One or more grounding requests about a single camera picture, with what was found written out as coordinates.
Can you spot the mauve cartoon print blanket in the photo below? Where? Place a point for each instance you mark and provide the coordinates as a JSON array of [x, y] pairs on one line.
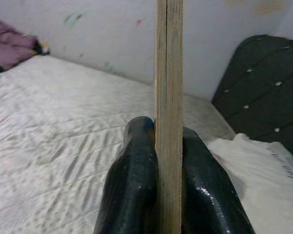
[[7, 46]]

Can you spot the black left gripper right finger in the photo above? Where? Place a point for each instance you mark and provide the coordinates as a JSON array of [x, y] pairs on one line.
[[210, 200]]

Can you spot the white quilted mattress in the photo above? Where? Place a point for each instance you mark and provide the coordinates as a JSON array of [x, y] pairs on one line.
[[51, 134]]

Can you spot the blue yellow picture book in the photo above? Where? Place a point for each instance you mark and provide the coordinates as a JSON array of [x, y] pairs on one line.
[[169, 97]]

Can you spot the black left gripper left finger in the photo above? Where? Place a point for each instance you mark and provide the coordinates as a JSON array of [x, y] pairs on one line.
[[129, 195]]

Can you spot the white pillow green tree print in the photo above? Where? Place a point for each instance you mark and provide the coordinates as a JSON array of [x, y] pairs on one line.
[[263, 182]]

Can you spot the black tufted headboard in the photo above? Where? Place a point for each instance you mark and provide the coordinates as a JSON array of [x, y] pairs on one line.
[[263, 85]]

